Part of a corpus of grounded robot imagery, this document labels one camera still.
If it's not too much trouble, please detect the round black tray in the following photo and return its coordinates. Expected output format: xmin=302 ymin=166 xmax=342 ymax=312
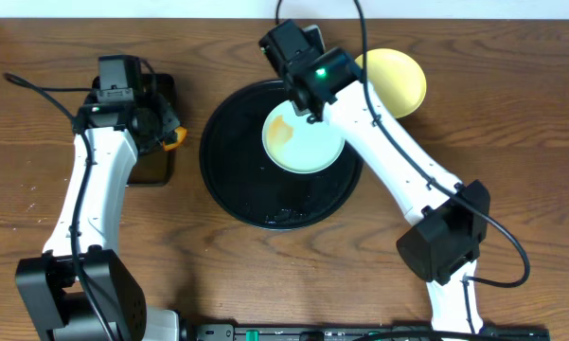
xmin=200 ymin=80 xmax=363 ymax=230

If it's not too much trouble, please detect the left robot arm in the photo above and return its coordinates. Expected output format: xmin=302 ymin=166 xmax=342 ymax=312
xmin=15 ymin=94 xmax=186 ymax=340

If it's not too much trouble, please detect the black rectangular water tray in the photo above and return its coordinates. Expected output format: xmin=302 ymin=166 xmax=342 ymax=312
xmin=92 ymin=72 xmax=177 ymax=188

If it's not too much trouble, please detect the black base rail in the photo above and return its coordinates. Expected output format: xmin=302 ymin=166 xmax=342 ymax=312
xmin=187 ymin=324 xmax=551 ymax=341

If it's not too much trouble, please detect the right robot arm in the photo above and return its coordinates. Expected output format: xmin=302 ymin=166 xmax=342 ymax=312
xmin=279 ymin=48 xmax=484 ymax=333

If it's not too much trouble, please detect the light green plate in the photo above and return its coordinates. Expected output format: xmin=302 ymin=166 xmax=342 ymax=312
xmin=261 ymin=100 xmax=345 ymax=174

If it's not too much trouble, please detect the yellow plate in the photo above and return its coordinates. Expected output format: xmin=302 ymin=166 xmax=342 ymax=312
xmin=366 ymin=48 xmax=427 ymax=119

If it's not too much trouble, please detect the green yellow sponge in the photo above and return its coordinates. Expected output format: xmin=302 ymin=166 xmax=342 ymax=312
xmin=162 ymin=126 xmax=187 ymax=152

